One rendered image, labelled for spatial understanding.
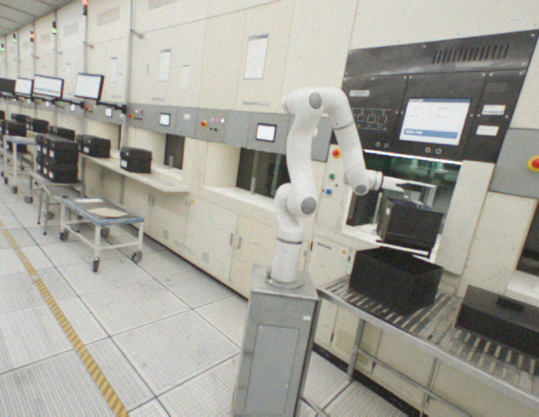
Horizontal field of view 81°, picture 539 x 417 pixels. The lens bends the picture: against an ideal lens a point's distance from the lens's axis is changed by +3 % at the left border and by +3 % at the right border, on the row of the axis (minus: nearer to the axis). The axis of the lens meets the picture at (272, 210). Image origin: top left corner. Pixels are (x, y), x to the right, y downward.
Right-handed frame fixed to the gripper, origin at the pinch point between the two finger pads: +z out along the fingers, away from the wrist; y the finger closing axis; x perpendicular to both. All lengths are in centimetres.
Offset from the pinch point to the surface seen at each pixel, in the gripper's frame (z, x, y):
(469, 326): 22, -46, 29
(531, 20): 30, 75, -12
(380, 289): -9.3, -42.8, 20.3
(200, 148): -156, -6, -136
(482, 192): 29.8, 2.6, -6.2
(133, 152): -242, -23, -166
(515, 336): 34, -43, 34
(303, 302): -39, -52, 28
